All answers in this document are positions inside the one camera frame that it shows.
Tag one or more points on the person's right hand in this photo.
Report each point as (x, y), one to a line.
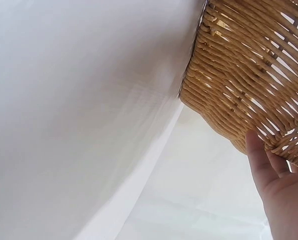
(286, 200)

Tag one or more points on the person's right fingers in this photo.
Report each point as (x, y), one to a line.
(259, 157)

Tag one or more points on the woven wicker basket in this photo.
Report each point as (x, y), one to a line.
(241, 75)

